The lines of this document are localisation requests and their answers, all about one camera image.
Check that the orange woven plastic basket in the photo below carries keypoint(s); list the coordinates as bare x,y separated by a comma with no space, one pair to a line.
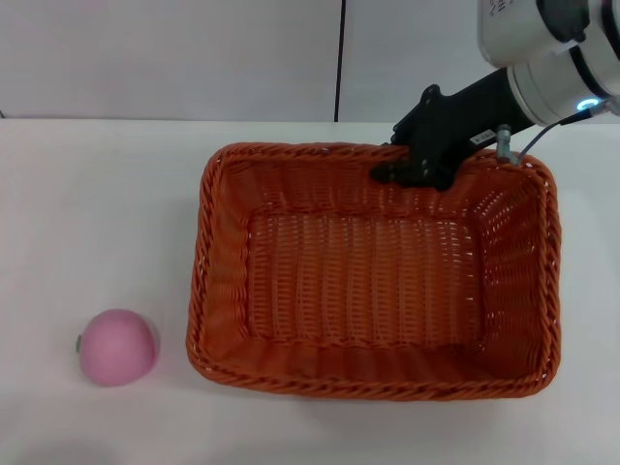
368,290

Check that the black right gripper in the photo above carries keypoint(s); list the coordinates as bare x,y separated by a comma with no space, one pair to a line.
465,121

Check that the pink toy peach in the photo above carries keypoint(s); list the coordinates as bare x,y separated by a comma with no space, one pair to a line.
116,349

